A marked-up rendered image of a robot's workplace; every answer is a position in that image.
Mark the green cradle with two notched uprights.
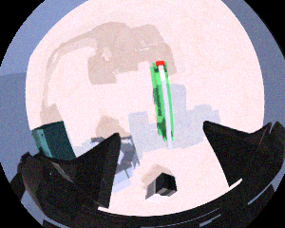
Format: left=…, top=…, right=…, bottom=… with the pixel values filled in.
left=150, top=62, right=174, bottom=142

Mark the grey pin with red cap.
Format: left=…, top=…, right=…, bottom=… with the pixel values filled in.
left=157, top=61, right=172, bottom=151

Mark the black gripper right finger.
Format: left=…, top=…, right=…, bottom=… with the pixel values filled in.
left=203, top=121, right=272, bottom=187

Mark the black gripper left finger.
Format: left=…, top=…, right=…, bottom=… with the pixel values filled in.
left=40, top=132, right=121, bottom=209

